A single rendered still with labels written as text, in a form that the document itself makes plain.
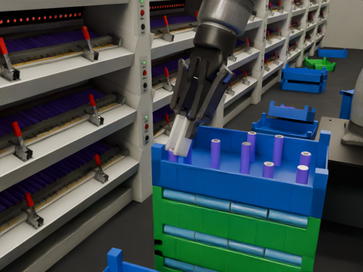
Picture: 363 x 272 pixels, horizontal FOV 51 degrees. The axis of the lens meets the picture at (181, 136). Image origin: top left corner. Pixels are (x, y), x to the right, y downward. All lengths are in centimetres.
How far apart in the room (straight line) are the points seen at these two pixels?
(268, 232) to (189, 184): 16
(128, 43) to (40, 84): 38
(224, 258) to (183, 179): 17
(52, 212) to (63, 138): 20
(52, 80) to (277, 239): 63
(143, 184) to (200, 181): 75
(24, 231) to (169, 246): 42
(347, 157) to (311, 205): 59
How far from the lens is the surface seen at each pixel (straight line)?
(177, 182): 69
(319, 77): 297
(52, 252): 118
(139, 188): 140
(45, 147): 102
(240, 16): 68
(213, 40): 67
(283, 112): 207
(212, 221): 70
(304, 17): 387
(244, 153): 72
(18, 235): 104
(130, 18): 122
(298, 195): 64
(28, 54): 101
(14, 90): 91
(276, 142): 78
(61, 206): 112
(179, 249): 77
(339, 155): 123
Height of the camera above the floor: 75
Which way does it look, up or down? 22 degrees down
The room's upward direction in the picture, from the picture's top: straight up
